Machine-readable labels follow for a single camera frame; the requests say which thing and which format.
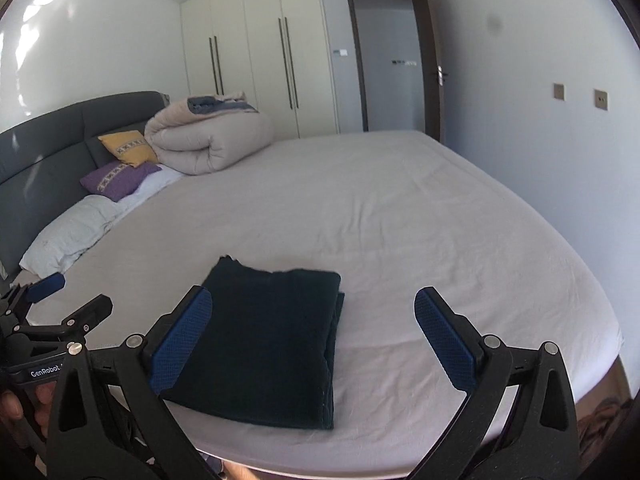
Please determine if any dark green sweater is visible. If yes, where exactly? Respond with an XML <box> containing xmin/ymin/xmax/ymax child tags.
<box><xmin>163</xmin><ymin>256</ymin><xmax>345</xmax><ymax>430</ymax></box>

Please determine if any person's left hand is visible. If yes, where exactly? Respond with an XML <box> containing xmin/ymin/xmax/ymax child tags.
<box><xmin>0</xmin><ymin>381</ymin><xmax>59</xmax><ymax>441</ymax></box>

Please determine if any white pillow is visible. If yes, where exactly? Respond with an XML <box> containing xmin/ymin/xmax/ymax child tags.
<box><xmin>20</xmin><ymin>164</ymin><xmax>183</xmax><ymax>278</ymax></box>

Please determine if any dark grey headboard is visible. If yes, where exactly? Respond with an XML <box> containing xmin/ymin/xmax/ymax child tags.
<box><xmin>1</xmin><ymin>91</ymin><xmax>169</xmax><ymax>281</ymax></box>

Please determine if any purple patterned pillow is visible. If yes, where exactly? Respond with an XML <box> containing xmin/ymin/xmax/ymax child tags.
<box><xmin>80</xmin><ymin>160</ymin><xmax>160</xmax><ymax>202</ymax></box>

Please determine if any yellow patterned pillow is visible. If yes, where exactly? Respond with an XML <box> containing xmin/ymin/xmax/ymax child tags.
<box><xmin>98</xmin><ymin>130</ymin><xmax>158</xmax><ymax>168</ymax></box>

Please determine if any folded beige duvet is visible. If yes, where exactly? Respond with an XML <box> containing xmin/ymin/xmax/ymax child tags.
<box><xmin>144</xmin><ymin>92</ymin><xmax>274</xmax><ymax>176</ymax></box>

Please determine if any white bed mattress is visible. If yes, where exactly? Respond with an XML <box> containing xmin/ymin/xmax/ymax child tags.
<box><xmin>8</xmin><ymin>129</ymin><xmax>626</xmax><ymax>480</ymax></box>

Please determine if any cream wardrobe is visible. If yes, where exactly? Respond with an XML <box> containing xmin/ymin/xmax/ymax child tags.
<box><xmin>180</xmin><ymin>0</ymin><xmax>338</xmax><ymax>140</ymax></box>

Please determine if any brown wooden door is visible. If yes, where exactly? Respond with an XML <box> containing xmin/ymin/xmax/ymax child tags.
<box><xmin>347</xmin><ymin>0</ymin><xmax>448</xmax><ymax>142</ymax></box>

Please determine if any wall socket far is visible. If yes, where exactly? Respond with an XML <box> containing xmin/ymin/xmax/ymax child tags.
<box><xmin>552</xmin><ymin>82</ymin><xmax>565</xmax><ymax>101</ymax></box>

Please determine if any wall socket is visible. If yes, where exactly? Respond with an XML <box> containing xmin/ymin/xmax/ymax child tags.
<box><xmin>552</xmin><ymin>82</ymin><xmax>565</xmax><ymax>101</ymax></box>
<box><xmin>593</xmin><ymin>89</ymin><xmax>608</xmax><ymax>110</ymax></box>

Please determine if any wall socket near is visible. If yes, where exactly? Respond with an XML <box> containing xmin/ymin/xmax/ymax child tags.
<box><xmin>593</xmin><ymin>89</ymin><xmax>608</xmax><ymax>110</ymax></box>

